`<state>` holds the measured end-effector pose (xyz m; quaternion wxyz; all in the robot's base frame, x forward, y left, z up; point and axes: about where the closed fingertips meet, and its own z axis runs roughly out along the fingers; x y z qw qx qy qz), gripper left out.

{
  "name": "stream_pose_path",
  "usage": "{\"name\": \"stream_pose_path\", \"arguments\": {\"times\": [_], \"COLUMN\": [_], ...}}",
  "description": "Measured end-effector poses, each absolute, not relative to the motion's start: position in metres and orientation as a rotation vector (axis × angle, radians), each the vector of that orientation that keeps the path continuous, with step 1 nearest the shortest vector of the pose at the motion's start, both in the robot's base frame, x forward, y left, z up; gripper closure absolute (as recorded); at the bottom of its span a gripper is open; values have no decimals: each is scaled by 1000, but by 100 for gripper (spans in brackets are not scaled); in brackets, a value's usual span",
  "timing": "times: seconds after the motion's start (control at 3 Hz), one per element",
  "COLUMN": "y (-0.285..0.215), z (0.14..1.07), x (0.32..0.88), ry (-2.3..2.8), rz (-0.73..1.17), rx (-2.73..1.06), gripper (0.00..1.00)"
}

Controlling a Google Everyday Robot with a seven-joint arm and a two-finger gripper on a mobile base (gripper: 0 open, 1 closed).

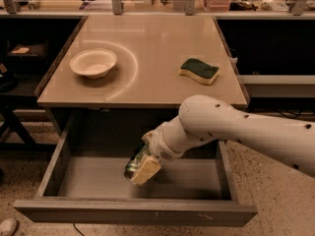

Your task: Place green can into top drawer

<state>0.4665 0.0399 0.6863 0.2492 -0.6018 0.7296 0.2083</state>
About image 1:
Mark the white shoe tip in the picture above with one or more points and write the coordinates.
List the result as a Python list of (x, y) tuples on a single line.
[(8, 227)]

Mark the green yellow sponge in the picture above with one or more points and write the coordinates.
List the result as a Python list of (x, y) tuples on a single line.
[(199, 71)]

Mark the grey open drawer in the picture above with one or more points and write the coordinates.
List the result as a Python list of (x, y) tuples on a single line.
[(84, 181)]

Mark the grey cabinet with beige top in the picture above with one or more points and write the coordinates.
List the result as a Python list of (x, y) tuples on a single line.
[(150, 50)]

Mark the white paper bowl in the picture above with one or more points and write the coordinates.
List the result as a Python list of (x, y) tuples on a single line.
[(93, 63)]

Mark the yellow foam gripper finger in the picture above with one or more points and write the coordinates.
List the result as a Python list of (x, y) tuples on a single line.
[(149, 167)]

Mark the green soda can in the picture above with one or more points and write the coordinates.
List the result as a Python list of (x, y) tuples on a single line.
[(132, 168)]

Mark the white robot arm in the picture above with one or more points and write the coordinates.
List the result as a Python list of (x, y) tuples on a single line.
[(202, 119)]

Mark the black side table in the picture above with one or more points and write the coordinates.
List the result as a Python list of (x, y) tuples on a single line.
[(23, 66)]

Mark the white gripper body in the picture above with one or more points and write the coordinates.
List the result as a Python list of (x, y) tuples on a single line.
[(159, 147)]

